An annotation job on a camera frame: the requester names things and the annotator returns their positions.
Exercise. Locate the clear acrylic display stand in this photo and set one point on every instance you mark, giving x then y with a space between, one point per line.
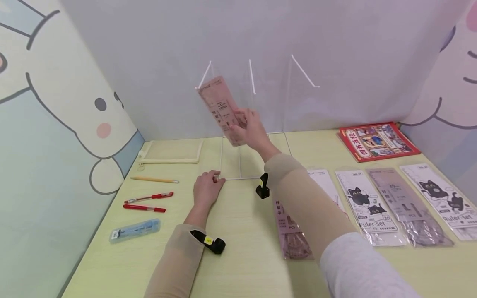
231 165

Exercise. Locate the person's right thumb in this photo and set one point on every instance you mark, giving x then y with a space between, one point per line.
235 129

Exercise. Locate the person's right hand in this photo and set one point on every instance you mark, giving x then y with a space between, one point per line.
255 132

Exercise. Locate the black wrist band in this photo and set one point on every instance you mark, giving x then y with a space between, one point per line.
263 187
213 243

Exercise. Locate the grey ruler set packet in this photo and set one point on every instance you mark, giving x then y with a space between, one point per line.
410 207

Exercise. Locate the red pen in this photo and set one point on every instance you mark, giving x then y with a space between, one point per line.
144 208
149 197

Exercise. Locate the person's right fingers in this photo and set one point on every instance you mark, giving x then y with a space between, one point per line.
248 116

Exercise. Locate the wooden pencil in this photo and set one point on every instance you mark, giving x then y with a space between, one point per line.
154 179

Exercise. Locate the person's left thumb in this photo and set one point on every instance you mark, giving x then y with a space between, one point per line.
221 182

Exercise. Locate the clear blue plastic case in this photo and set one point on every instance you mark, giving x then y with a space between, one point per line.
135 230

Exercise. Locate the person's right forearm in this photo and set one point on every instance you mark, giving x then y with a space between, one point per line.
316 223

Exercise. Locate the person's left hand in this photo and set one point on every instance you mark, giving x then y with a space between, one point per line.
206 190

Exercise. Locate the white cat ruler set packet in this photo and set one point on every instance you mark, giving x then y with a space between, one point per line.
443 198
369 207

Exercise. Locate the person's left fingers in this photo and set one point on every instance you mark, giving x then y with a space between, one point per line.
208 175

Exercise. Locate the cream zip pouch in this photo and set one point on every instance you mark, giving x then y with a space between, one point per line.
171 151

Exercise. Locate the pink ruler set packet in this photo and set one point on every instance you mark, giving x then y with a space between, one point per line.
220 103
292 234

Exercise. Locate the person's left forearm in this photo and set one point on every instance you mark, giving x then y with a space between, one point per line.
179 260

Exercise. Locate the red picture book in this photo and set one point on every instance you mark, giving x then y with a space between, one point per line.
378 141

